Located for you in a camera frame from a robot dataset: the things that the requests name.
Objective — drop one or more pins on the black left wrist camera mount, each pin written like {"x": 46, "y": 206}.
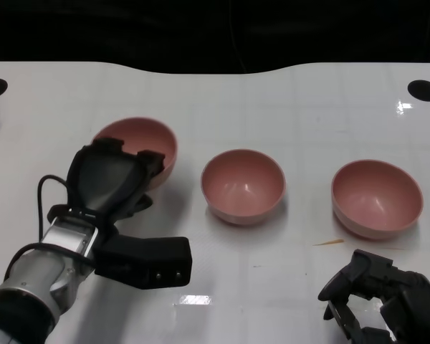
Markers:
{"x": 147, "y": 258}

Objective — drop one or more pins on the pink plastic bowl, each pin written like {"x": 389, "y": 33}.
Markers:
{"x": 147, "y": 136}
{"x": 242, "y": 188}
{"x": 376, "y": 200}

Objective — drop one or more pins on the thin orange sliver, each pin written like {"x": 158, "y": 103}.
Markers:
{"x": 332, "y": 242}

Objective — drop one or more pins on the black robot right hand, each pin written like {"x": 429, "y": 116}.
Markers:
{"x": 412, "y": 297}

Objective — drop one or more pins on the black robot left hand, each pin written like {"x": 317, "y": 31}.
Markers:
{"x": 104, "y": 179}

